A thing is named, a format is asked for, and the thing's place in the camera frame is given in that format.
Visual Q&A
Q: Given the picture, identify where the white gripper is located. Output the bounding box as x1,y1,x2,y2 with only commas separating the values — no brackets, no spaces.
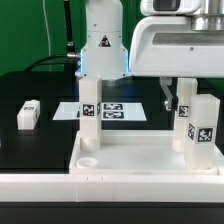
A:
129,16,224,111

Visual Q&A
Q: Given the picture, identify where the white desk top tray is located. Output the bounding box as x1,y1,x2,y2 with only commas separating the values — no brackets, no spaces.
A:
69,130,224,175

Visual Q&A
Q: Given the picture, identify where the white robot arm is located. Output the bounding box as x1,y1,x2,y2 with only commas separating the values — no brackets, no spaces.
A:
78,0,224,110

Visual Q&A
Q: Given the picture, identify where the white fiducial marker plate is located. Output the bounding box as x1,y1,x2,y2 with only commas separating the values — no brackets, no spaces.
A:
53,102,146,121

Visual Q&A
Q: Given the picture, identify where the white L-shaped obstacle fence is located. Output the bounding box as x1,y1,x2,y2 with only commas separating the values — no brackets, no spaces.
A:
0,174,224,203

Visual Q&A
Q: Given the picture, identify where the black cable on table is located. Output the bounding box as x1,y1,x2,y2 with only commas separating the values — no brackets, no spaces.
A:
23,54,81,72

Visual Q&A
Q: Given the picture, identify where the black vertical cable with connector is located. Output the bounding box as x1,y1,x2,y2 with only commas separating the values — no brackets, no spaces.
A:
63,0,81,62

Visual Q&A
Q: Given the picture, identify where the thin white hanging cable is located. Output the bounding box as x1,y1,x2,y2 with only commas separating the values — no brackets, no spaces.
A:
41,0,53,72

